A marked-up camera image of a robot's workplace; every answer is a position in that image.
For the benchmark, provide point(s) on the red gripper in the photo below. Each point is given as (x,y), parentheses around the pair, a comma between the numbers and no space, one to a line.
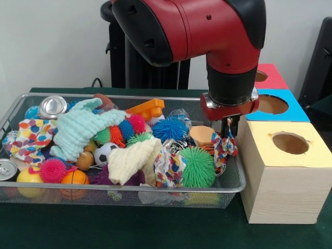
(228,111)

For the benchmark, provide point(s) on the small polka-dot cloth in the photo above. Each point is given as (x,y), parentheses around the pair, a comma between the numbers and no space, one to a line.
(224,148)

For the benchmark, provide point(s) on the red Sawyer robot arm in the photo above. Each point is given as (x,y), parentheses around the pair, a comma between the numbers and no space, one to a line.
(207,31)

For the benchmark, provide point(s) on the clear mesh bin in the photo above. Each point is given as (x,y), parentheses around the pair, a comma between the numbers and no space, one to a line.
(231,176)

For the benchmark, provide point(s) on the wooden box with three holes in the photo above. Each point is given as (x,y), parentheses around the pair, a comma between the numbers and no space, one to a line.
(285,192)

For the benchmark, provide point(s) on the green spiky ball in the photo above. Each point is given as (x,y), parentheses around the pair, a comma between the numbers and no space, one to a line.
(197,167)

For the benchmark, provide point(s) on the blue spiky ball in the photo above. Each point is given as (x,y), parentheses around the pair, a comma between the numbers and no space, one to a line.
(169,129)

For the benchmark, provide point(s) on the orange plastic toy brick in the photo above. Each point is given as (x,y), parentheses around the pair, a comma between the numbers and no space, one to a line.
(148,109)

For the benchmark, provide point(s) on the cream yellow cloth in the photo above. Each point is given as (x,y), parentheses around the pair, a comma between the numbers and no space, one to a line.
(129,161)

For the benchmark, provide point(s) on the black upright panel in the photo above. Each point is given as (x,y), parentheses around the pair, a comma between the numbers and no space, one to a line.
(319,67)

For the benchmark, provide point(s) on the small soccer ball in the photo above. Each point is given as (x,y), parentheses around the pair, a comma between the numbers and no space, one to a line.
(105,154)

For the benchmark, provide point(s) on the dark green tablecloth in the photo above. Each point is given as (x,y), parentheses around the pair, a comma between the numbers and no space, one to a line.
(129,228)

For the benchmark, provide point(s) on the mint green cloth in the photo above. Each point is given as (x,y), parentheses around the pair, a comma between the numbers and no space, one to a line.
(78,132)

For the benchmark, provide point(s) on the small orange basketball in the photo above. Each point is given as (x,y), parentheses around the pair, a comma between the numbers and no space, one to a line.
(75,179)

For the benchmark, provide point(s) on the silver drink can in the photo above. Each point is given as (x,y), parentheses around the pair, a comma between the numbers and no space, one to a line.
(52,106)

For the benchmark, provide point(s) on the pink spiky ball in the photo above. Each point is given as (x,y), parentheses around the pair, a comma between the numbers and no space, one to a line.
(53,170)

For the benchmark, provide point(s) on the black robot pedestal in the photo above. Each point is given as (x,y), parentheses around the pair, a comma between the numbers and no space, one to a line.
(135,72)

